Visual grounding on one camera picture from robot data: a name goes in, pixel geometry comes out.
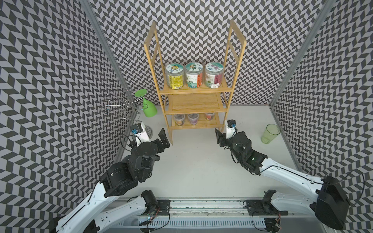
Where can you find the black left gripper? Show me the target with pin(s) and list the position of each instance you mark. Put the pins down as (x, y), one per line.
(163, 140)

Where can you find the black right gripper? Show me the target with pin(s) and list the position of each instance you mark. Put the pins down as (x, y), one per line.
(221, 138)

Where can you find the small foil-lid cup pink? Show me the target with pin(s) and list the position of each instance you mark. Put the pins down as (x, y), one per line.
(209, 116)

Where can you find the sunflower seed jar yellow label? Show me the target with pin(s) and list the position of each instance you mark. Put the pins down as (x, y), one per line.
(175, 76)

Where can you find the jar with pink flower lid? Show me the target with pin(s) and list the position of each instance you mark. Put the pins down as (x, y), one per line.
(213, 75)

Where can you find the jar with strawberry lid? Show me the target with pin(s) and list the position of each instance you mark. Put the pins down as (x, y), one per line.
(194, 74)

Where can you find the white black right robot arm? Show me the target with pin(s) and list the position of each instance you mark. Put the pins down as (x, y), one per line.
(323, 198)

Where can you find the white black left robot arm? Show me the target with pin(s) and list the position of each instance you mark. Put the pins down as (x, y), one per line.
(91, 216)

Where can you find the bamboo three-tier shelf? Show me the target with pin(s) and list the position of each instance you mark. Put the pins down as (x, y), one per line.
(199, 100)

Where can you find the green spray bottle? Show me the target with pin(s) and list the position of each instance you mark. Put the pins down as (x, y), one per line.
(148, 107)

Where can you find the green translucent plastic cup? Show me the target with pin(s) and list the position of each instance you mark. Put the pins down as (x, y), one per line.
(270, 133)

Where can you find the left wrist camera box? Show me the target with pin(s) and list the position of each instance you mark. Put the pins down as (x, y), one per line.
(139, 132)

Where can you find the chrome wire cup rack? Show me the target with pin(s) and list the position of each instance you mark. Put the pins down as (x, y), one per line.
(125, 103)

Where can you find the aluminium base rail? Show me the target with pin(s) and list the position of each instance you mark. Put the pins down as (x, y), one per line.
(220, 213)

